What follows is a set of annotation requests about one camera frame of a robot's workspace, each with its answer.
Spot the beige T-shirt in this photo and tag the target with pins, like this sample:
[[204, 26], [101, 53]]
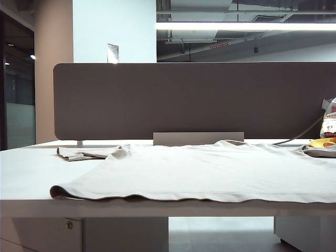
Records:
[[183, 170]]

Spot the grey fabric desk partition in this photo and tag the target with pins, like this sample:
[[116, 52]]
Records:
[[183, 99]]

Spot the red ceiling sign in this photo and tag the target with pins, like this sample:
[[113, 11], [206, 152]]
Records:
[[219, 46]]

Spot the long ceiling light strip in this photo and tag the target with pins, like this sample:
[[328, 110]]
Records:
[[236, 26]]

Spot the ceiling air vent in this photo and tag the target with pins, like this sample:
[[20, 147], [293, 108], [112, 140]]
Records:
[[266, 18]]

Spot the dark glass door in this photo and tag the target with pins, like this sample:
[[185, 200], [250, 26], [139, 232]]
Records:
[[18, 105]]

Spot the yellow cloth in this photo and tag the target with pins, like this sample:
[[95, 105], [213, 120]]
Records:
[[321, 143]]

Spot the printed plastic snack bag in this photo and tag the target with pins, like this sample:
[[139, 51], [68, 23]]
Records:
[[329, 123]]

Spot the white drawer cabinet with lock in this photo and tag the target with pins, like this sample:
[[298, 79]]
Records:
[[39, 235]]

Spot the silver partition bracket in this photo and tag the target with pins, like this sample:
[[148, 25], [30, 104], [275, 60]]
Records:
[[80, 143]]

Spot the silver wall plate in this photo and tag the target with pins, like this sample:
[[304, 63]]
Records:
[[113, 53]]

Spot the white pedestal cabinet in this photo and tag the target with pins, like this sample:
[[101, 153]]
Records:
[[307, 231]]

